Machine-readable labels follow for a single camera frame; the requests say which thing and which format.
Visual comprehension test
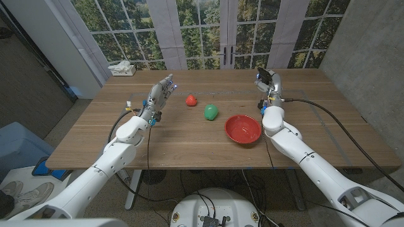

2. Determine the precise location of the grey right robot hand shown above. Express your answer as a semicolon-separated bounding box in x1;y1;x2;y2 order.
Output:
254;67;283;110

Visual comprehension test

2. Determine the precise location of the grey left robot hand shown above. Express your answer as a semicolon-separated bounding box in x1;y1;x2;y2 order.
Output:
140;73;178;127

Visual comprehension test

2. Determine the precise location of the clear spray bottle black head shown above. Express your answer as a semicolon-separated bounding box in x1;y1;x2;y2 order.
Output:
256;66;273;86

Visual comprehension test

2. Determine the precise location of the red bowl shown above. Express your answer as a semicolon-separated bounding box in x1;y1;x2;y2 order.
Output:
224;114;263;145

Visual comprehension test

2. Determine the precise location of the white tissue box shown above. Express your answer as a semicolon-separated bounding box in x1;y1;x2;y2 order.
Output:
107;61;137;77

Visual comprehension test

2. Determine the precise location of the green toy bell pepper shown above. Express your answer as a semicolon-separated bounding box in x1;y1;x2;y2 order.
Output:
203;103;219;121

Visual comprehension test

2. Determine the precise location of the printed window backdrop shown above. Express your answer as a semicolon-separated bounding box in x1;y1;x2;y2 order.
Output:
52;0;351;86

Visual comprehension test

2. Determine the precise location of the black round floor fan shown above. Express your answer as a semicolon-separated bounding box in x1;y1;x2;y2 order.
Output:
141;169;167;185

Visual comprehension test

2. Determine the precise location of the white table leg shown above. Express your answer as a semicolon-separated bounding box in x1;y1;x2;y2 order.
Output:
124;169;143;211

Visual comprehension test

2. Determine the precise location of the grey table leg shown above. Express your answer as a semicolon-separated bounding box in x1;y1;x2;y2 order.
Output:
285;168;306;211

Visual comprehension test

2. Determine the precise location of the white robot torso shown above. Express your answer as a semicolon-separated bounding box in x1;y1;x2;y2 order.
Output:
169;187;261;227

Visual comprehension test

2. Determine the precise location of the blue plastic bin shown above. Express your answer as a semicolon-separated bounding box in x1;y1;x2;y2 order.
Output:
0;122;55;182

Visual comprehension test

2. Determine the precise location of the white floor board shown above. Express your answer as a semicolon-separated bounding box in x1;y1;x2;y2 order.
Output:
0;166;80;218

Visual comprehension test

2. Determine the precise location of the grey sneaker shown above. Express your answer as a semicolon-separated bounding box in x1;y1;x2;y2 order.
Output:
4;182;55;218
0;180;23;198

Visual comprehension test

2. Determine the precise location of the person's dark trouser leg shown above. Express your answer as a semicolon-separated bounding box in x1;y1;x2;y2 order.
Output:
0;191;15;218

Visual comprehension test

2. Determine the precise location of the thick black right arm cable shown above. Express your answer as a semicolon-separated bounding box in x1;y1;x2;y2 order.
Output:
282;98;404;192

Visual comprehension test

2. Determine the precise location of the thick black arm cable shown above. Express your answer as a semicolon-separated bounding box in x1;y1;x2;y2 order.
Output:
107;108;179;204
282;98;404;192

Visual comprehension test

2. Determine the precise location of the thin black left wrist cable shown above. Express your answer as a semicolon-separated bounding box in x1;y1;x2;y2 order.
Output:
146;125;152;190

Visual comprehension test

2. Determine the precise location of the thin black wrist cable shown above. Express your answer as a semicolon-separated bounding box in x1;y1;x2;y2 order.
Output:
146;125;152;190
261;115;276;170

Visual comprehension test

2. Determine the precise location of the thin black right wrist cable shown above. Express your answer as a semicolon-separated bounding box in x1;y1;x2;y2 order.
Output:
261;115;276;170

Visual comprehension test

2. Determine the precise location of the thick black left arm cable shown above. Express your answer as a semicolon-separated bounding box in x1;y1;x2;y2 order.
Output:
107;108;179;204

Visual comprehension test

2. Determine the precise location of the white floor cable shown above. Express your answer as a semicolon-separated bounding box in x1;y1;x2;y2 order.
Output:
241;169;280;227

